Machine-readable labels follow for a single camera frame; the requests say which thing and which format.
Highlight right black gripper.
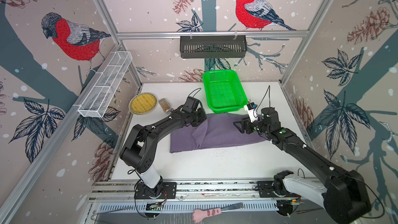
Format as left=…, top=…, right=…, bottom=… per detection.
left=234, top=114, right=271, bottom=136

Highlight purple trousers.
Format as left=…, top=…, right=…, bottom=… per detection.
left=170, top=113, right=264, bottom=153

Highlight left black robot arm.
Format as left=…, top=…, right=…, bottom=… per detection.
left=119, top=106, right=206, bottom=195

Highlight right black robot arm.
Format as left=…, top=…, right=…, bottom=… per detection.
left=233, top=107, right=372, bottom=224

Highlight green plastic basket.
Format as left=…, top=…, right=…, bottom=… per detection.
left=202, top=69, right=248, bottom=114

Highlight yellow round plate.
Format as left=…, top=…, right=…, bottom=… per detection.
left=129, top=92, right=158, bottom=115

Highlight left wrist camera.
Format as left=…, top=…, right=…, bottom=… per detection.
left=182, top=96, right=201, bottom=113

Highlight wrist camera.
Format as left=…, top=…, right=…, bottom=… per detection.
left=182, top=96, right=201, bottom=113
left=244, top=102, right=258, bottom=122

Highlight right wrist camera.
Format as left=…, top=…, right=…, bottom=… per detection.
left=244, top=102, right=258, bottom=122

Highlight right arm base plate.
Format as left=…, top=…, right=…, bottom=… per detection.
left=254, top=181, right=299, bottom=199

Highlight black hanging wall basket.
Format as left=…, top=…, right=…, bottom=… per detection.
left=180, top=35, right=247, bottom=59

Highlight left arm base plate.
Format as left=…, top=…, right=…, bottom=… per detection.
left=134, top=181, right=177, bottom=200

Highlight white ventilated cable duct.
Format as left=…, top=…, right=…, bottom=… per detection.
left=95, top=200, right=279, bottom=215

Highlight white wire mesh shelf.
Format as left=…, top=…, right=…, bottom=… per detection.
left=78, top=51, right=132, bottom=118

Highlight aluminium mounting rail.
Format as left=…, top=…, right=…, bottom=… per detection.
left=88, top=175, right=326, bottom=202

